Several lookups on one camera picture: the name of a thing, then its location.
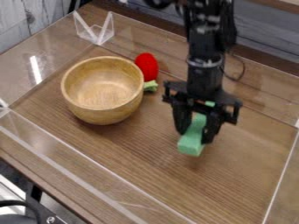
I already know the light wooden bowl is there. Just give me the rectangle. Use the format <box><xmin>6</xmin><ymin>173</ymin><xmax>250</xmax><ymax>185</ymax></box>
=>
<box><xmin>60</xmin><ymin>56</ymin><xmax>144</xmax><ymax>125</ymax></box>

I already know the black metal table bracket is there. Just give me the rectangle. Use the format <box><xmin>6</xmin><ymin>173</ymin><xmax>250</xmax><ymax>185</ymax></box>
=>
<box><xmin>26</xmin><ymin>185</ymin><xmax>70</xmax><ymax>224</ymax></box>

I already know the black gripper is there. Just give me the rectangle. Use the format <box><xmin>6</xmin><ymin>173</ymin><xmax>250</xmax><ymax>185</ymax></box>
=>
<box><xmin>163</xmin><ymin>57</ymin><xmax>243</xmax><ymax>144</ymax></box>

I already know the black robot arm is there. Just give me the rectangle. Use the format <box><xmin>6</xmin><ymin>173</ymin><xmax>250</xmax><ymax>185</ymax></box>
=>
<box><xmin>144</xmin><ymin>0</ymin><xmax>243</xmax><ymax>144</ymax></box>

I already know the black cable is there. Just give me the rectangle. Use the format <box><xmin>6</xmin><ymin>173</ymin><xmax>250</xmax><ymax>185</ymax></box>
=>
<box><xmin>0</xmin><ymin>199</ymin><xmax>40</xmax><ymax>224</ymax></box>

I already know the green rectangular block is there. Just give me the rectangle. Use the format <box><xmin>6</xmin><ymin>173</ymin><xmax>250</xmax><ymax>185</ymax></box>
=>
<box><xmin>178</xmin><ymin>113</ymin><xmax>206</xmax><ymax>157</ymax></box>

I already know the clear acrylic enclosure panel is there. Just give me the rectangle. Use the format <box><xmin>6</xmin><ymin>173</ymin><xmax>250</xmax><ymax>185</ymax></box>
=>
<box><xmin>0</xmin><ymin>101</ymin><xmax>195</xmax><ymax>224</ymax></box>

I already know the red plush strawberry toy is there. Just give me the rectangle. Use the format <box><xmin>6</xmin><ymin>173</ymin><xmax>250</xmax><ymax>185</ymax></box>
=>
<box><xmin>135</xmin><ymin>52</ymin><xmax>159</xmax><ymax>92</ymax></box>

